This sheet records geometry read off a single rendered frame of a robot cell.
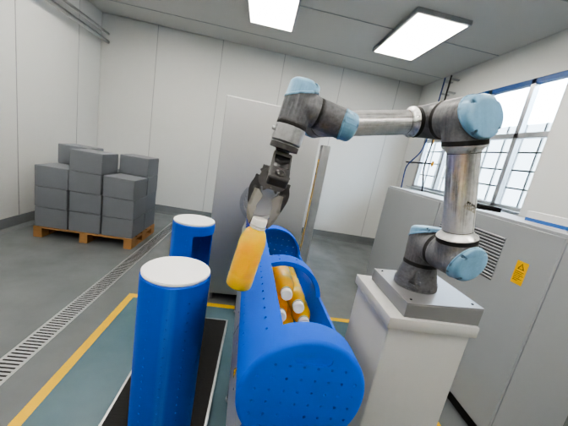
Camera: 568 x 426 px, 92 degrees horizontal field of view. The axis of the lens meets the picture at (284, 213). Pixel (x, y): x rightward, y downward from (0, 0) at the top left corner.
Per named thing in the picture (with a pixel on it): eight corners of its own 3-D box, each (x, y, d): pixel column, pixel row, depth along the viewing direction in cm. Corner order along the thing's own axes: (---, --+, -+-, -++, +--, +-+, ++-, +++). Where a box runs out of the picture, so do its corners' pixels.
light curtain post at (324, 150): (285, 352, 230) (328, 146, 195) (286, 357, 224) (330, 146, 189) (278, 351, 229) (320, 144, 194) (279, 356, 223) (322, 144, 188)
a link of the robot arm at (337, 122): (346, 116, 77) (311, 101, 74) (366, 111, 66) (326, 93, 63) (335, 144, 78) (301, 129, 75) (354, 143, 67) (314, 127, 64)
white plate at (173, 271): (223, 274, 120) (222, 276, 120) (187, 252, 136) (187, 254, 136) (162, 292, 98) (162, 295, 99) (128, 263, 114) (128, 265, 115)
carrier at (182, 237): (155, 340, 196) (196, 344, 199) (166, 222, 178) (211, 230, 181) (169, 316, 224) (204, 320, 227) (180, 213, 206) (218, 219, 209)
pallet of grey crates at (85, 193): (154, 232, 444) (160, 158, 420) (130, 249, 366) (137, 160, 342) (74, 221, 430) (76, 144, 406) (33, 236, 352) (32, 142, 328)
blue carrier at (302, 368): (290, 280, 149) (303, 230, 143) (345, 454, 64) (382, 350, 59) (237, 271, 144) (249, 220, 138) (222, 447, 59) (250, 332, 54)
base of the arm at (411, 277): (417, 275, 113) (422, 252, 111) (446, 293, 99) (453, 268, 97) (385, 275, 109) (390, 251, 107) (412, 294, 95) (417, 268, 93)
